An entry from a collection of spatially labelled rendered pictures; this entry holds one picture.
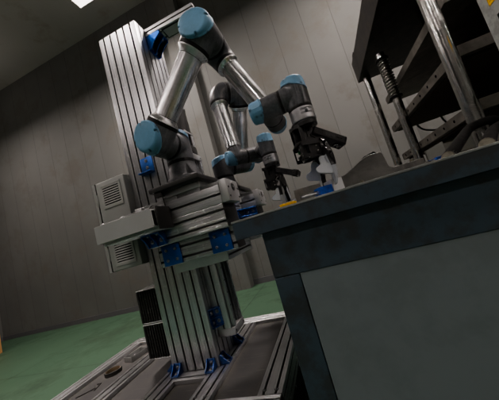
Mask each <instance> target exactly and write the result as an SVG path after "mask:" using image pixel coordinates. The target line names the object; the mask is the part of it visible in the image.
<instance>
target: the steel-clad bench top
mask: <svg viewBox="0 0 499 400"><path fill-rule="evenodd" d="M496 144H499V141H497V142H494V143H492V144H487V145H484V146H481V147H478V148H474V149H471V150H468V151H465V152H460V153H458V154H455V155H452V156H448V157H444V158H442V159H439V160H434V161H432V162H429V163H424V164H421V165H418V166H415V167H411V168H408V169H405V170H403V171H398V172H395V173H393V174H389V175H385V176H382V177H379V178H376V179H372V180H369V181H366V182H363V183H359V184H355V185H353V186H350V187H345V188H343V189H340V190H335V191H333V192H329V193H327V194H322V195H319V196H316V197H314V198H309V199H306V200H304V201H300V202H296V203H293V204H290V205H288V206H283V207H280V208H277V209H274V210H270V211H267V212H264V213H259V214H256V215H254V216H251V217H246V218H244V219H240V220H238V221H234V222H231V225H232V224H235V223H237V222H241V221H245V220H248V219H251V218H253V217H258V216H261V215H264V214H267V213H271V212H274V211H277V210H282V209H285V208H287V207H291V206H295V205H298V204H301V203H303V202H308V201H311V200H314V199H317V198H322V197H324V196H327V195H330V194H335V193H338V192H341V191H343V190H348V189H351V188H353V187H358V186H361V185H364V184H367V183H372V182H374V181H377V180H380V179H384V178H388V177H390V176H393V175H398V174H401V173H404V172H407V171H411V170H414V169H417V168H420V167H424V166H428V165H430V164H433V163H438V162H440V161H443V160H448V159H450V158H454V157H456V156H461V155H464V154H467V153H470V152H474V151H477V150H480V149H483V148H488V147H490V146H494V145H496Z"/></svg>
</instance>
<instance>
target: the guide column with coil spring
mask: <svg viewBox="0 0 499 400"><path fill-rule="evenodd" d="M384 55H385V53H384V51H382V52H379V53H378V54H377V55H376V59H379V58H380V57H382V56H384ZM392 101H393V104H394V107H395V109H396V111H397V115H398V117H399V119H400V122H401V125H402V128H403V130H404V132H405V136H406V138H407V141H408V143H409V147H410V149H411V151H412V154H413V157H414V160H418V159H421V158H424V155H423V153H422V151H421V149H420V146H419V144H418V140H417V138H416V134H415V133H414V130H413V127H412V124H411V121H410V120H409V116H408V115H407V113H406V110H405V106H404V103H403V101H402V99H401V96H397V97H396V98H393V99H392ZM424 161H425V159H424ZM425 162H426V161H425Z"/></svg>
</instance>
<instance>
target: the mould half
mask: <svg viewBox="0 0 499 400"><path fill-rule="evenodd" d="M424 163H425V161H424V158H421V159H418V160H414V161H411V162H408V163H403V164H401V165H398V166H395V167H390V166H389V165H388V163H387V162H386V159H385V157H384V155H383V154H382V152H377V153H373V154H370V155H368V156H366V157H364V158H363V159H362V160H360V161H359V162H358V163H357V164H356V165H355V166H354V167H353V168H352V169H351V170H350V171H349V172H348V173H347V174H346V175H344V176H342V180H343V182H344V186H345V187H350V186H353V185H355V184H359V183H360V181H361V180H363V181H364V182H366V181H369V180H372V179H376V178H379V177H382V176H385V175H389V174H393V173H395V172H398V171H403V170H405V169H408V168H411V167H415V166H418V165H421V164H424ZM318 187H321V185H320V184H319V183H318V184H315V185H310V186H307V187H303V188H301V189H297V190H294V194H295V198H296V200H297V202H300V201H304V200H306V199H309V198H304V199H301V198H300V196H301V195H303V194H309V193H312V192H314V190H315V189H317V188H318ZM314 197H316V196H312V197H310V198H314Z"/></svg>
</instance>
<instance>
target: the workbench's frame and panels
mask: <svg viewBox="0 0 499 400"><path fill-rule="evenodd" d="M232 228H233V232H234V234H235V238H236V240H242V239H245V238H248V237H253V236H256V235H259V234H262V236H263V241H264V244H265V246H266V250H267V254H268V257H269V261H270V263H271V268H272V271H273V274H274V277H275V282H276V285H277V288H278V292H279V296H280V298H281V302H282V307H283V309H284V313H285V315H286V320H287V323H288V326H289V329H290V334H291V337H292V340H293V343H294V348H295V351H296V354H297V359H298V362H299V365H300V368H301V373H302V376H303V379H304V382H305V387H306V390H307V393H308V396H309V400H499V144H496V145H494V146H490V147H488V148H483V149H480V150H477V151H474V152H470V153H467V154H464V155H461V156H456V157H454V158H450V159H448V160H443V161H440V162H438V163H433V164H430V165H428V166H424V167H420V168H417V169H414V170H411V171H407V172H404V173H401V174H398V175H393V176H390V177H388V178H384V179H380V180H377V181H374V182H372V183H367V184H364V185H361V186H358V187H353V188H351V189H348V190H343V191H341V192H338V193H335V194H330V195H327V196H324V197H322V198H317V199H314V200H311V201H308V202H303V203H301V204H298V205H295V206H291V207H287V208H285V209H282V210H277V211H274V212H271V213H267V214H264V215H261V216H258V217H253V218H251V219H248V220H245V221H241V222H237V223H235V224H232Z"/></svg>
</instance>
